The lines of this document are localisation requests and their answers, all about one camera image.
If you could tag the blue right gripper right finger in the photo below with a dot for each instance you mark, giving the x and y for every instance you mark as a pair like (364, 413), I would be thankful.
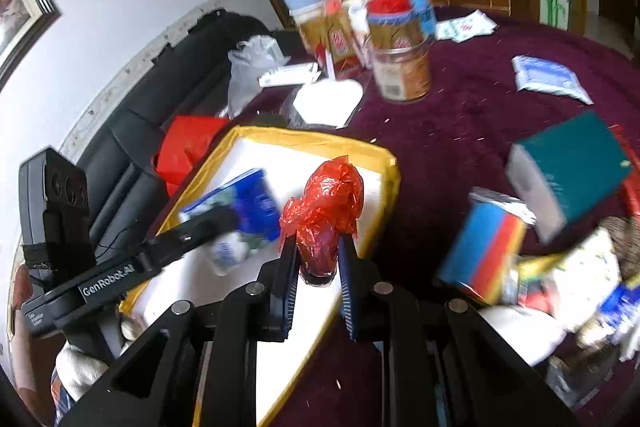
(353, 287)

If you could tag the red gift bag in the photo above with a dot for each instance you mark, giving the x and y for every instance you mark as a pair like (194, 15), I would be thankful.
(185, 144)

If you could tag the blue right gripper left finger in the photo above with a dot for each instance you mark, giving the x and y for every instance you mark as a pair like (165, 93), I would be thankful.
(283, 291)

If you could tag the white leaf pattern tissue pack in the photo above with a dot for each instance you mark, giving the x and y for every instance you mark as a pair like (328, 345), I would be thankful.
(582, 280)

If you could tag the white heart shaped dish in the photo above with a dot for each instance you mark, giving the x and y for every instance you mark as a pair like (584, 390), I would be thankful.
(328, 102)

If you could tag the red plastic bag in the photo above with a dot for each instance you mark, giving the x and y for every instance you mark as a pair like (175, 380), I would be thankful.
(331, 204)

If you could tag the translucent white plastic bag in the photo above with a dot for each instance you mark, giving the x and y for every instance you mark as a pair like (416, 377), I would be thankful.
(249, 61)

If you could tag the white paper packets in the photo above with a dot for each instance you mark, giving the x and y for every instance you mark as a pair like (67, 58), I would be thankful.
(460, 29)

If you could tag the blue white tissue pack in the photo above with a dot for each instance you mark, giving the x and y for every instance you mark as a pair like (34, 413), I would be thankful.
(249, 196)

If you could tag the black sofa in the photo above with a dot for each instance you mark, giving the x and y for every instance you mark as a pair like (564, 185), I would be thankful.
(125, 195)

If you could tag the light blue wipes packet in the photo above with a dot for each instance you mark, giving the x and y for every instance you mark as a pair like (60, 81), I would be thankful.
(547, 77)

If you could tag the brown label tin can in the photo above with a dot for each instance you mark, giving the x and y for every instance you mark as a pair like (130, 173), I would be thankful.
(399, 51)

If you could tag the white remote control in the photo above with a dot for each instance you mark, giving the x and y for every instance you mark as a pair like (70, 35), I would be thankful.
(290, 75)

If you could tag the green white tissue box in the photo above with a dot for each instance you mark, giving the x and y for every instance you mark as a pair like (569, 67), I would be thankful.
(566, 170)

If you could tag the blue red sponge pack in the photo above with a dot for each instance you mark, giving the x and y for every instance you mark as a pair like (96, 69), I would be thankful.
(491, 236)

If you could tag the dark red velvet tablecloth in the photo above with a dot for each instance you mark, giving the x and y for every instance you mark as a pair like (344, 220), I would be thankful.
(455, 138)

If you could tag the framed wall picture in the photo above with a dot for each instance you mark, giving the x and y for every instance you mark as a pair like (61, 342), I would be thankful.
(23, 22)

